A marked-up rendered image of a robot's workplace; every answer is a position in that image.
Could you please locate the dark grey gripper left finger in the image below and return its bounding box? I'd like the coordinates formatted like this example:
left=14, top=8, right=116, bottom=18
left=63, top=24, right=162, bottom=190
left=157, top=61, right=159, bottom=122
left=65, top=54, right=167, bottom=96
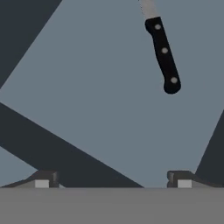
left=0, top=170, right=67, bottom=189

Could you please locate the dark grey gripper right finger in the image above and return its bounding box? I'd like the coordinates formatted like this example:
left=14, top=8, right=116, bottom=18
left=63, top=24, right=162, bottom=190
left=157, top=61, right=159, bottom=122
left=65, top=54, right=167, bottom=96
left=166, top=170, right=224, bottom=189

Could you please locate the grey open drawer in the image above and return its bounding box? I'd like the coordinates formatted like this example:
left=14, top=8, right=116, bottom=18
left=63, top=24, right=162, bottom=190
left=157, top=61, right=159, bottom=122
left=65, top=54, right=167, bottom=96
left=0, top=0, right=224, bottom=189

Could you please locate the black-handled kitchen knife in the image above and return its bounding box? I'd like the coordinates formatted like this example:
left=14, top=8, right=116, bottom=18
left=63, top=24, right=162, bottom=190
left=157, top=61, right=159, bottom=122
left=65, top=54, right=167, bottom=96
left=138, top=0, right=182, bottom=95

